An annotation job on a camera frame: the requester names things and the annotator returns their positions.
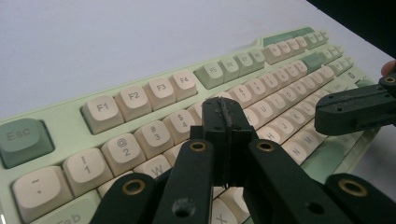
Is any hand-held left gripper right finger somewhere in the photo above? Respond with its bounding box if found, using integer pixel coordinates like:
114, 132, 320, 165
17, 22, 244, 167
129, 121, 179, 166
224, 98, 347, 224

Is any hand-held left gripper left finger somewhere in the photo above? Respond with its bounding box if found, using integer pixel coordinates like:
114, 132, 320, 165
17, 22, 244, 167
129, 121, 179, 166
152, 97, 230, 224

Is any green and cream keyboard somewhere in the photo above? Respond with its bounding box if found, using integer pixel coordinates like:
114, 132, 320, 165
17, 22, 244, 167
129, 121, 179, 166
0, 26, 383, 224

